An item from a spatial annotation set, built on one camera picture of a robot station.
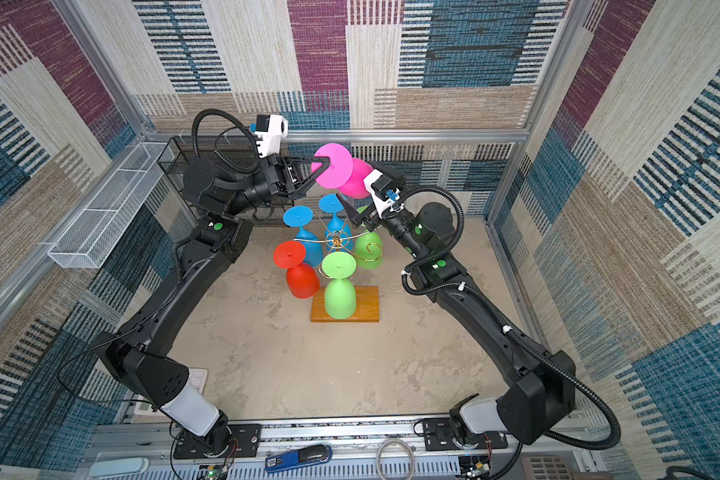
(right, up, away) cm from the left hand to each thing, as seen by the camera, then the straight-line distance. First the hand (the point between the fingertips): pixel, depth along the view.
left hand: (329, 163), depth 49 cm
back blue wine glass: (-1, -11, +24) cm, 26 cm away
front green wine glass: (0, -25, +22) cm, 33 cm away
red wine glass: (-10, -21, +26) cm, 35 cm away
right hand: (+4, 0, +13) cm, 13 cm away
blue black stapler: (-8, -61, +19) cm, 64 cm away
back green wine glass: (+7, -14, +31) cm, 34 cm away
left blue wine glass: (-11, -6, +27) cm, 29 cm away
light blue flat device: (-53, -65, +23) cm, 87 cm away
